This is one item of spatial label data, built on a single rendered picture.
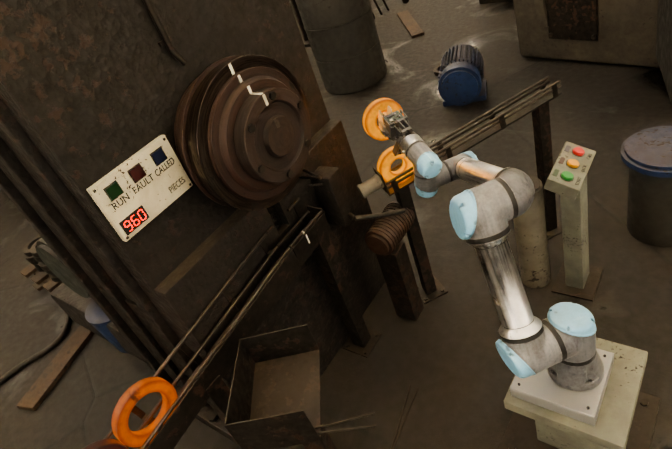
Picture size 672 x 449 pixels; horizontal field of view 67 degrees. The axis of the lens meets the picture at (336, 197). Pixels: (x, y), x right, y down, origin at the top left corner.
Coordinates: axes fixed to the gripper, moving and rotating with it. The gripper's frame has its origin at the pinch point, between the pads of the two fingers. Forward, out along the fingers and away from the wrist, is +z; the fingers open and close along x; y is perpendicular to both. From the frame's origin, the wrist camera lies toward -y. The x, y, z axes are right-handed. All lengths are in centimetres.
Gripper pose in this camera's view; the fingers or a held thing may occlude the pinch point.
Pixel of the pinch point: (382, 114)
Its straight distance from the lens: 186.5
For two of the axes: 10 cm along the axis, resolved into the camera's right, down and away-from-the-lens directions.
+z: -4.0, -6.4, 6.5
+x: -8.9, 4.3, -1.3
